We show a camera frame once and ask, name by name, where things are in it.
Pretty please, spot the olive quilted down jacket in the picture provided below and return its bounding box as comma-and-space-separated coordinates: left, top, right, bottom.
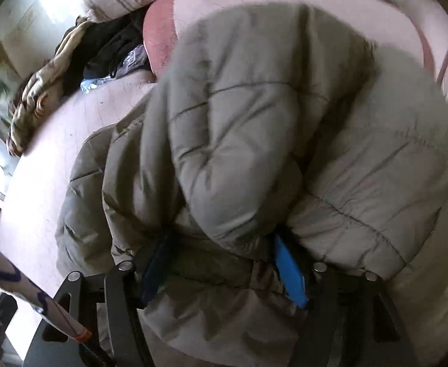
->
55, 3, 448, 366

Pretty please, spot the dark clothes pile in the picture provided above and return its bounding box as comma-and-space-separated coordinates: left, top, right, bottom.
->
62, 7, 148, 96

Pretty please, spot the white rod with blue markings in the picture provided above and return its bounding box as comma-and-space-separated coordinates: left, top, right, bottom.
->
0, 252, 92, 343

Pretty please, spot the beige brown patterned blanket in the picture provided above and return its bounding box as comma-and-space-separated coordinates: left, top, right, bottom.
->
6, 17, 92, 157

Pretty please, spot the pink bolster cushion with red ends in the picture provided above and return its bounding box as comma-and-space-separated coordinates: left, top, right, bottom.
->
143, 0, 435, 81

